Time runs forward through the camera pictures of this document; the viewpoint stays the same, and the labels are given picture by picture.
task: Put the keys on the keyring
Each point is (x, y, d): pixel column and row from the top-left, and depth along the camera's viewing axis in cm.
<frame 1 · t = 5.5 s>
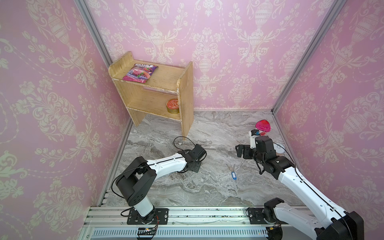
left hand: (194, 166, 89), fingers closed
right hand: (244, 146, 81), fingers open
key with blue tag: (233, 173, 90), on the table
red lid tin can: (173, 106, 91), point 26 cm above the table
pink lid cup: (264, 126, 99), point 11 cm above the table

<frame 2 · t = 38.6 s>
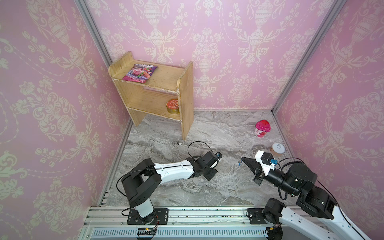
left hand: (213, 171, 85), fingers open
right hand: (244, 157, 60), fingers closed
key with blue tag: (240, 162, 62), point 31 cm above the table
the other named things where they were.

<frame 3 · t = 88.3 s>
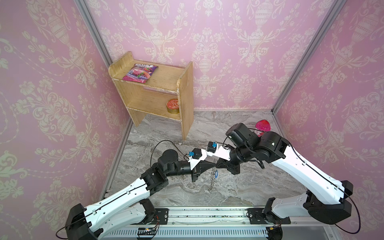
left hand: (213, 167, 61), fingers closed
right hand: (218, 163, 63), fingers closed
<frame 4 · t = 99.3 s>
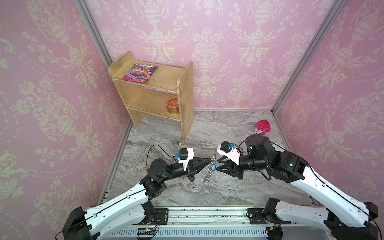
left hand: (210, 163, 57), fingers closed
right hand: (219, 163, 61), fingers open
